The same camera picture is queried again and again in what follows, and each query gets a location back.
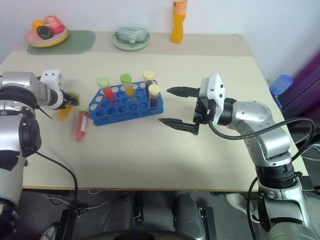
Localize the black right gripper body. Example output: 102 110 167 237
193 87 218 126

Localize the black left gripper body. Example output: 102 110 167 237
60 90 71 110

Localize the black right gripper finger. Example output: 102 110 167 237
165 85 201 99
158 117 200 136

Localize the yellow liquid tube green cap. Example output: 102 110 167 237
55 91 81 123
119 73 136 97

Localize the blue test tube rack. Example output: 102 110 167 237
88 79 165 127

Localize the red liquid tube green cap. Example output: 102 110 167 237
74 107 91 142
96 77 116 101

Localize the dark liquid tube yellow cap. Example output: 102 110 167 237
147 83 161 111
142 70 155 89

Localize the green placemat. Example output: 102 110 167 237
26 29 97 56

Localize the stack of pastel plates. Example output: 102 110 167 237
23 26 70 49

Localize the orange juice bottle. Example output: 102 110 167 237
170 0 189 45

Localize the dark toy avocado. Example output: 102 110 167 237
36 25 54 40

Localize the pale green plate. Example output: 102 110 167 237
111 30 152 52

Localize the red toy apple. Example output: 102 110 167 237
44 15 63 34

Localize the orange toy fruit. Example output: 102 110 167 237
31 19 46 31

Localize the grey fabric pouch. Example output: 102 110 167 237
115 25 149 44

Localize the blue water bottle cap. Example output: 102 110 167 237
269 74 294 96

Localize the grey rounded robot leg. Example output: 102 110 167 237
173 190 209 239
101 192 144 237

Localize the grey shoe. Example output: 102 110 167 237
224 193 261 223

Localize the purple fabric chair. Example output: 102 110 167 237
279 48 320 122

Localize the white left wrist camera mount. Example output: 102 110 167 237
39 69 64 94

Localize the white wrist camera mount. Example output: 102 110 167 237
200 72 227 109
39 69 64 94

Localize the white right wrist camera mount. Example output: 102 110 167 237
200 72 227 109

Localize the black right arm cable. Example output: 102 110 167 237
208 117 317 164

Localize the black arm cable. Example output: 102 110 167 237
208 117 317 164
24 148 79 211

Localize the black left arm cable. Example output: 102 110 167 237
24 148 79 211

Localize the black metal bracket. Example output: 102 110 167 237
199 205 218 240
59 208 79 240

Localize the white floor wire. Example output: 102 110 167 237
42 189 112 214

